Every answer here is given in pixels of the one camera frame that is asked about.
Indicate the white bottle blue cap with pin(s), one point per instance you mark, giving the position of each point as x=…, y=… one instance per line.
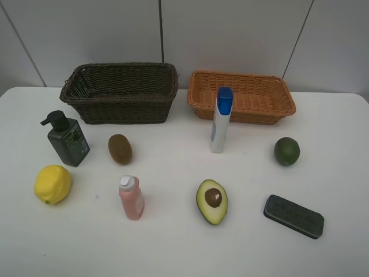
x=222, y=114

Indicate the brown kiwi fruit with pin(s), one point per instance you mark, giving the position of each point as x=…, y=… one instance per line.
x=120, y=149

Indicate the halved avocado with pit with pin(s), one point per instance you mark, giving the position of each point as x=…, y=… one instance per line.
x=212, y=201

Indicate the pink bottle white cap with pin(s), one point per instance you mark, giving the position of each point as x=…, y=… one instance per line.
x=131, y=197

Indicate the dark green lime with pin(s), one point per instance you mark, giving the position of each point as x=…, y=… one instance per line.
x=286, y=151

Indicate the dark green pump bottle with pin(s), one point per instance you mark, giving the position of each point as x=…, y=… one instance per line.
x=67, y=138

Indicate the dark felt board eraser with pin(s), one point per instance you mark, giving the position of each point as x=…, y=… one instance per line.
x=294, y=216

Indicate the yellow lemon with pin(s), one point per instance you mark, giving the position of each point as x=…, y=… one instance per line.
x=52, y=184

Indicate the orange wicker basket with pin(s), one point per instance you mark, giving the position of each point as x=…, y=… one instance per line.
x=258, y=99

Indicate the dark brown wicker basket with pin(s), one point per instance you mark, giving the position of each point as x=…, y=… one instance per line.
x=121, y=93

